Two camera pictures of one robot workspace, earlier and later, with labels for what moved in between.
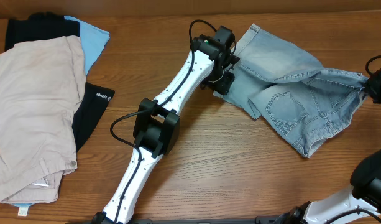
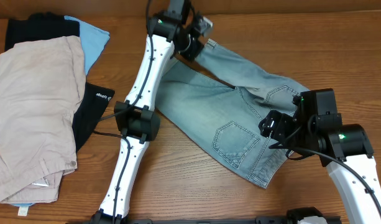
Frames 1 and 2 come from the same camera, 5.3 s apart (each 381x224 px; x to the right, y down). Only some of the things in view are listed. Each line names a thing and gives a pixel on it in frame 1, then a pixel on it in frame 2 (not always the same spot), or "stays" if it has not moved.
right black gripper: [372, 86] → [279, 134]
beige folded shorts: [38, 87] stays
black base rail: [270, 219] stays
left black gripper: [224, 86] → [189, 53]
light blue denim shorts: [276, 79] → [222, 121]
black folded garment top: [40, 25] stays
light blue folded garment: [93, 41] stays
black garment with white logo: [96, 100] stays
